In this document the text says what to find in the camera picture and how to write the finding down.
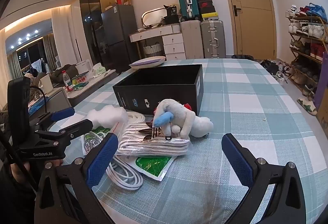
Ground oval mirror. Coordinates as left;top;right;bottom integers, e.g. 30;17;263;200
142;8;180;27

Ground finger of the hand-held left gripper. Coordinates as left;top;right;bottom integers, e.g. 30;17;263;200
34;119;93;147
29;107;75;128

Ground silver suitcase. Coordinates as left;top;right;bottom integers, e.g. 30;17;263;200
200;20;226;59

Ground red green snack pack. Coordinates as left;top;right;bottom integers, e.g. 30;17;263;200
72;74;89;90

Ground pile of floor shoes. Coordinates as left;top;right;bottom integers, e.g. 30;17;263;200
260;59;291;85

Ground grey low cabinet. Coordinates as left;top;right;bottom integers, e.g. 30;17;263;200
29;87;72;122

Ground rows of shoes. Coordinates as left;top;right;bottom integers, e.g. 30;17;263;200
286;3;328;96

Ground white rope coil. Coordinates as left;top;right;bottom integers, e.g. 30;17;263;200
127;111;146;127

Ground grey side counter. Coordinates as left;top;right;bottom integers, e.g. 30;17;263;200
68;69;117;107

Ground white charging cable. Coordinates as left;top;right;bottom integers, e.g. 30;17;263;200
106;155;144;190

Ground checked tablecloth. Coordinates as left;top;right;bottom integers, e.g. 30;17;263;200
49;58;328;224

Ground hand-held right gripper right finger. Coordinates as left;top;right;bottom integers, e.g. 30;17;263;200
222;133;306;224

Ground white plush toy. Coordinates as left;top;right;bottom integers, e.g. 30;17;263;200
153;98;214;141

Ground dark grey fridge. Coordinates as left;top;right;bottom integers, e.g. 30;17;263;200
101;4;140;75

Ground green tissue box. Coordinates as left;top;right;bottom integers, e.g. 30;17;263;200
92;64;106;76

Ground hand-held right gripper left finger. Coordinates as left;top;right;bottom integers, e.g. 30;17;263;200
34;133;121;224

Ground wooden shoe rack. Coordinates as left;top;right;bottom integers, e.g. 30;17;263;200
287;15;328;96

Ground beige door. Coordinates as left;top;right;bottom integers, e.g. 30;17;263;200
216;0;277;59

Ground purple board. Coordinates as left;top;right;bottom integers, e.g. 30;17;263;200
314;52;328;112

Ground black yellow shoe box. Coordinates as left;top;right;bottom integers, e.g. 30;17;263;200
201;12;219;21

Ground beige suitcase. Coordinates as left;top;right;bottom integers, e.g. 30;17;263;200
181;20;204;61

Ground white container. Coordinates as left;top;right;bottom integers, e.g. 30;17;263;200
40;74;53;94

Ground black cardboard box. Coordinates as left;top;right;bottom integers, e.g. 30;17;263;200
113;64;204;115

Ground white curtain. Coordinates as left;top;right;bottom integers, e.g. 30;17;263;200
51;5;77;66

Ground teal suitcase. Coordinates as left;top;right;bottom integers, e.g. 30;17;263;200
176;0;200;21

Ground white woven basket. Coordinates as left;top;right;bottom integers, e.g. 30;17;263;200
143;43;164;57

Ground dark jacket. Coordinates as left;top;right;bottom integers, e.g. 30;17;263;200
49;64;79;84

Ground green white slipper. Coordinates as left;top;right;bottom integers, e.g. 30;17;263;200
297;97;318;115

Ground clear water bottle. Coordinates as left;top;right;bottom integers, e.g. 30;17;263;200
62;70;74;92

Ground striped white socks pack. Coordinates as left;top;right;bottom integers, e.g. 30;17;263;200
114;122;192;156

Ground dark glass cabinet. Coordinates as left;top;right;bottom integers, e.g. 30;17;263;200
79;0;114;68

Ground white oval plate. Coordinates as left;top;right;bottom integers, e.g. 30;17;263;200
129;56;166;69

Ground small green label bag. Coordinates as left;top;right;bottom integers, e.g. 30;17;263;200
82;127;111;156

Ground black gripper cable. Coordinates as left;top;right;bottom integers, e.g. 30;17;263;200
29;86;48;113

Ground green white medicine packet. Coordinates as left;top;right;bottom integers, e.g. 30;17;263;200
127;155;177;182

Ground hanging clothes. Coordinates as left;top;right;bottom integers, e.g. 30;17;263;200
31;59;52;73

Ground dark door mat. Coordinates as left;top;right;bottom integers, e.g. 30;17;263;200
231;54;254;61

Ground white dresser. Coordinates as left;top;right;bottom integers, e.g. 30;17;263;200
129;26;186;61

